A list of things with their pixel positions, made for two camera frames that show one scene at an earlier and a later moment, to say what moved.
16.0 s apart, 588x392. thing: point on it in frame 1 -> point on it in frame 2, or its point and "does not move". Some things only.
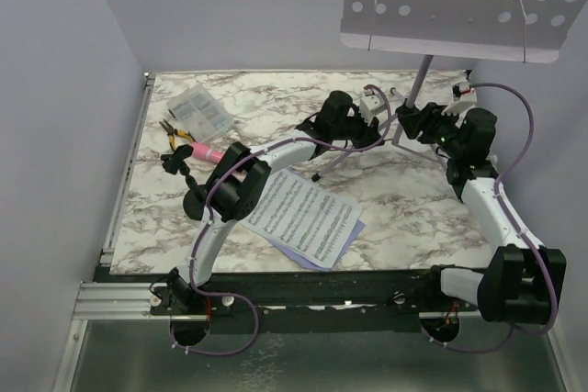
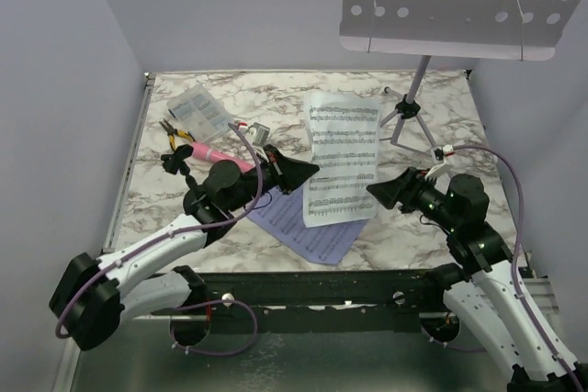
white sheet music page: [310, 219] -> [343, 136]
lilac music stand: [512, 6] does not move
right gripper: [423, 120] -> [409, 188]
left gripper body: [360, 130] -> [271, 154]
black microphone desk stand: [195, 201] does not move
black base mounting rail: [304, 301] does not move
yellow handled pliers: [172, 132] does not move
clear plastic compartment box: [202, 114] does not move
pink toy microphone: [202, 151] does not move
